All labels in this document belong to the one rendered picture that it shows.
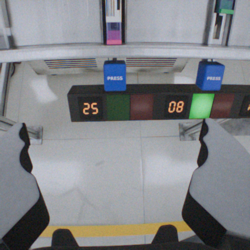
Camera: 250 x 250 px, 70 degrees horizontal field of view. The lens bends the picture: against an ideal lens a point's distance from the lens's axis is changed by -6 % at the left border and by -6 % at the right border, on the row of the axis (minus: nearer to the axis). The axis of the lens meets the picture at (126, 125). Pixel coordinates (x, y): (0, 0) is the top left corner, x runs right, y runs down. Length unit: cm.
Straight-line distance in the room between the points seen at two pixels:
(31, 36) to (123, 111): 13
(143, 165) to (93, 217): 33
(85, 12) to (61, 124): 78
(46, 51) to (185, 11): 14
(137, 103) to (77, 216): 76
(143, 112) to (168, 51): 9
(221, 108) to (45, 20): 24
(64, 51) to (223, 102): 21
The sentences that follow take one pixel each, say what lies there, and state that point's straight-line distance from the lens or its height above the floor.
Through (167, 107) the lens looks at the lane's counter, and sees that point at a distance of 25.
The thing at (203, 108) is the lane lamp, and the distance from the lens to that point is 27.
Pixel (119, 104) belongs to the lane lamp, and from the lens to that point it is 24.
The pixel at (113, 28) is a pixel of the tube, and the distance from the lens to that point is 19.
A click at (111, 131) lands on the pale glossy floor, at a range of 90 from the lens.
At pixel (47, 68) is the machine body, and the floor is 13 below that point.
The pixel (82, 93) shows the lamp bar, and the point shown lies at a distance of 24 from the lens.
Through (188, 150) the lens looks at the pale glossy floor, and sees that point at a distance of 95.
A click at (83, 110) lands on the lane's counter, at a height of 66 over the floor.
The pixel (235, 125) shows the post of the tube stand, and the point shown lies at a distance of 108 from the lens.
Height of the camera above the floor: 89
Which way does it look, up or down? 78 degrees down
